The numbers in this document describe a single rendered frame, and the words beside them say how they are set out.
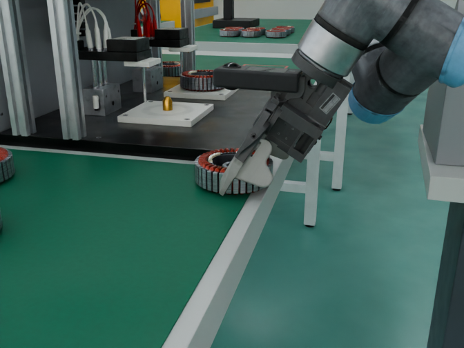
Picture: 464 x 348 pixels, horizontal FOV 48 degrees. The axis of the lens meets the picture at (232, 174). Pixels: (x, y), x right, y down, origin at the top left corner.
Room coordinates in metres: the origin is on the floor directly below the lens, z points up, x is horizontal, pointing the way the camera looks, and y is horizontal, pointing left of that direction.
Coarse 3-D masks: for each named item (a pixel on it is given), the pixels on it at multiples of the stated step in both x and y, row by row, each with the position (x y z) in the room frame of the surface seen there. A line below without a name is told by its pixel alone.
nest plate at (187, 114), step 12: (132, 108) 1.03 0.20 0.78; (144, 108) 1.03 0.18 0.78; (156, 108) 1.03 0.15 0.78; (180, 108) 1.03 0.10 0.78; (192, 108) 1.03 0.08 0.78; (204, 108) 1.03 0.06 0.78; (120, 120) 0.97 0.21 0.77; (132, 120) 0.96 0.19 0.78; (144, 120) 0.95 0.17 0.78; (156, 120) 0.95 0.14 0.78; (168, 120) 0.94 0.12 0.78; (180, 120) 0.94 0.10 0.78; (192, 120) 0.94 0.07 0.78
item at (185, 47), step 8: (160, 32) 1.25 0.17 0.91; (168, 32) 1.24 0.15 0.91; (176, 32) 1.24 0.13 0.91; (184, 32) 1.27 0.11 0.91; (152, 40) 1.25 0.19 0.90; (160, 40) 1.25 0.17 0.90; (168, 40) 1.24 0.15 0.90; (176, 40) 1.24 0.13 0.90; (184, 40) 1.27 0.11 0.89; (168, 48) 1.25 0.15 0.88; (176, 48) 1.24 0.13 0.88; (184, 48) 1.24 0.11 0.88; (192, 48) 1.25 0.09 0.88
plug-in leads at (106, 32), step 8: (88, 8) 1.05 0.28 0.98; (96, 8) 1.05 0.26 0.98; (80, 16) 1.04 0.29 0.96; (104, 16) 1.07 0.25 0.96; (80, 24) 1.05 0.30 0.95; (96, 24) 1.02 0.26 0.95; (104, 24) 1.05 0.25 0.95; (80, 32) 1.05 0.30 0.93; (88, 32) 1.04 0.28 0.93; (96, 32) 1.02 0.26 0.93; (104, 32) 1.05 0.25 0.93; (80, 40) 1.05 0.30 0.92; (88, 40) 1.04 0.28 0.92; (96, 40) 1.02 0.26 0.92; (104, 40) 1.05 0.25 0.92; (80, 48) 1.04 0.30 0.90; (88, 48) 1.04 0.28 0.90; (96, 48) 1.03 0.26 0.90; (104, 48) 1.04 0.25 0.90
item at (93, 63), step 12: (84, 48) 1.07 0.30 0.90; (108, 48) 1.02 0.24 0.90; (120, 48) 1.01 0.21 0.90; (132, 48) 1.00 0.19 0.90; (144, 48) 1.04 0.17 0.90; (96, 60) 1.05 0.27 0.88; (108, 60) 1.01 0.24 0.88; (120, 60) 1.01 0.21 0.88; (132, 60) 1.00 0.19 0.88; (144, 60) 1.02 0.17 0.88; (156, 60) 1.03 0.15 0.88; (96, 72) 1.04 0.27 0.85; (96, 84) 1.03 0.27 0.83
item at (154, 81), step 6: (156, 66) 1.32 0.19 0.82; (132, 72) 1.26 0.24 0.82; (138, 72) 1.26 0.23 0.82; (150, 72) 1.25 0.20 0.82; (156, 72) 1.28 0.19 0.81; (138, 78) 1.26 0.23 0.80; (150, 78) 1.25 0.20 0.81; (156, 78) 1.28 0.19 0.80; (138, 84) 1.26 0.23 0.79; (150, 84) 1.25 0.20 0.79; (156, 84) 1.28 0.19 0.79; (162, 84) 1.32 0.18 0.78; (138, 90) 1.26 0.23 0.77; (150, 90) 1.25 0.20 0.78
